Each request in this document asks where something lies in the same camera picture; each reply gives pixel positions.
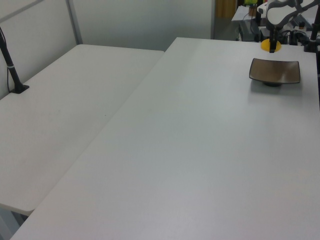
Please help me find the black camera stand pole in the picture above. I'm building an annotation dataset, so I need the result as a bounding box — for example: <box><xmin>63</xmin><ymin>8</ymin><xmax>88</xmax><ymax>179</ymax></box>
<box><xmin>0</xmin><ymin>26</ymin><xmax>30</xmax><ymax>95</ymax></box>

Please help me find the dark robot gripper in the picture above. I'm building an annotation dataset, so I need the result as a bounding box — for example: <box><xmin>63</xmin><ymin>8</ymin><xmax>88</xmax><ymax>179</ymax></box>
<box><xmin>265</xmin><ymin>0</ymin><xmax>304</xmax><ymax>54</ymax></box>

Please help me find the black cable bundle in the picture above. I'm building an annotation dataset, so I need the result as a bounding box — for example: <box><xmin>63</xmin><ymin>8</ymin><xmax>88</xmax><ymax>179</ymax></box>
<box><xmin>289</xmin><ymin>29</ymin><xmax>312</xmax><ymax>46</ymax></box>

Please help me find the black keyboard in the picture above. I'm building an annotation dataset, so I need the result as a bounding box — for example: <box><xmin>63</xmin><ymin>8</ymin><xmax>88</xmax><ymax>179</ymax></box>
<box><xmin>289</xmin><ymin>13</ymin><xmax>313</xmax><ymax>26</ymax></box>

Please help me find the wooden cabinet panel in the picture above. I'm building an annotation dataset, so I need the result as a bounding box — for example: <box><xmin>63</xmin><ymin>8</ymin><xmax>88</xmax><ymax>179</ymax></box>
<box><xmin>215</xmin><ymin>0</ymin><xmax>237</xmax><ymax>19</ymax></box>

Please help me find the white side table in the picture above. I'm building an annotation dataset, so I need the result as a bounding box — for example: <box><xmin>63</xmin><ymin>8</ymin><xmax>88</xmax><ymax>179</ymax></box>
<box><xmin>0</xmin><ymin>44</ymin><xmax>166</xmax><ymax>217</ymax></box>

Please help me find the grey partition frame post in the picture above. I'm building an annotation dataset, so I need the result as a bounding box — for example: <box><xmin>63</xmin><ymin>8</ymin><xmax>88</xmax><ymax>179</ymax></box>
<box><xmin>65</xmin><ymin>0</ymin><xmax>84</xmax><ymax>46</ymax></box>

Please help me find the black clamp stand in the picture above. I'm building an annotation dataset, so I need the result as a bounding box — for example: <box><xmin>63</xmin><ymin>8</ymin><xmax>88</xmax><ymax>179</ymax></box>
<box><xmin>303</xmin><ymin>23</ymin><xmax>320</xmax><ymax>53</ymax></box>

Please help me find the brown square ceramic plate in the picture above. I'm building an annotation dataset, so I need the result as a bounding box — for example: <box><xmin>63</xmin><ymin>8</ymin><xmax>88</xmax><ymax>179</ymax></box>
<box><xmin>247</xmin><ymin>57</ymin><xmax>302</xmax><ymax>88</ymax></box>

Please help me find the yellow potato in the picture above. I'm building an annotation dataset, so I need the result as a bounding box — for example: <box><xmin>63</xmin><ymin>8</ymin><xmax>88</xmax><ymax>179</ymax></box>
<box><xmin>260</xmin><ymin>38</ymin><xmax>283</xmax><ymax>52</ymax></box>

